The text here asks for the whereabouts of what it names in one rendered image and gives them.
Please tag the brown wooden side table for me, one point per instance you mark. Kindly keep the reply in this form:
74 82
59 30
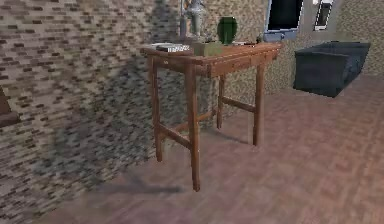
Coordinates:
195 100

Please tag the olive green box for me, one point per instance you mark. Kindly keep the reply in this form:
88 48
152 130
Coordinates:
207 48

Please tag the small dark flat object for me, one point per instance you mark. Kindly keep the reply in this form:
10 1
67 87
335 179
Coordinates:
245 43

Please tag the dark green cactus plant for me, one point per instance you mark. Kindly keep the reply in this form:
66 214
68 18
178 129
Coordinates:
227 29

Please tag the grey statue figure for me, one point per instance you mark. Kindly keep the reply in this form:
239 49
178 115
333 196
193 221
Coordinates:
196 16

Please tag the blue framed window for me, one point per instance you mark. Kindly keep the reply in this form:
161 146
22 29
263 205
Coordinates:
283 16

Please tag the dark grey armchair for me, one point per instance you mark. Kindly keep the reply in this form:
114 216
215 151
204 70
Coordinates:
325 68

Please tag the dark brown furniture piece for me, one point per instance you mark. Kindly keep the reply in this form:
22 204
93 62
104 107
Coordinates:
6 115

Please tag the white framed wall picture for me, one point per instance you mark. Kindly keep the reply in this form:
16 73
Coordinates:
323 15

